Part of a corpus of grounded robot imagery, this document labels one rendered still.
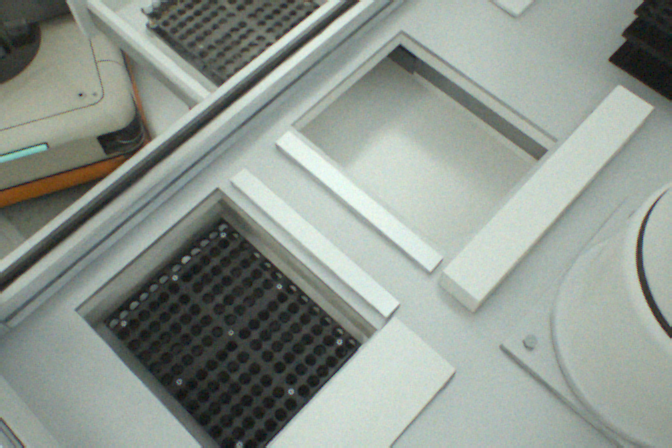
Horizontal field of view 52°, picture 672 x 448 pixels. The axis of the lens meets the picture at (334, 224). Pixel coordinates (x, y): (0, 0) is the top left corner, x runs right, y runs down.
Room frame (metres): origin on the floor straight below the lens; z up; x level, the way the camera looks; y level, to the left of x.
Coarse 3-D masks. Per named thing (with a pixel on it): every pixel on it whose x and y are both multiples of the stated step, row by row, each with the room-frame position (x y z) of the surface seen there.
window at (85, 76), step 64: (0, 0) 0.34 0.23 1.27; (64, 0) 0.37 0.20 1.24; (128, 0) 0.41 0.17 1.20; (192, 0) 0.45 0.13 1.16; (256, 0) 0.50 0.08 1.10; (320, 0) 0.57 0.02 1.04; (0, 64) 0.32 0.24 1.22; (64, 64) 0.35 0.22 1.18; (128, 64) 0.39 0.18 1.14; (192, 64) 0.44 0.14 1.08; (256, 64) 0.49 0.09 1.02; (0, 128) 0.30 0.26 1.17; (64, 128) 0.34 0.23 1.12; (128, 128) 0.37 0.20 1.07; (0, 192) 0.28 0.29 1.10; (64, 192) 0.31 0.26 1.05; (0, 256) 0.25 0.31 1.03
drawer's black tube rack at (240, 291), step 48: (240, 240) 0.33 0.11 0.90; (192, 288) 0.27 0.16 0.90; (240, 288) 0.28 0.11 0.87; (288, 288) 0.28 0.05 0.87; (144, 336) 0.22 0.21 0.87; (192, 336) 0.22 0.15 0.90; (240, 336) 0.22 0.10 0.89; (288, 336) 0.22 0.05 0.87; (336, 336) 0.23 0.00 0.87; (192, 384) 0.17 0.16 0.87; (240, 384) 0.16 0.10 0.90; (288, 384) 0.16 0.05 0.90; (240, 432) 0.12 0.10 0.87
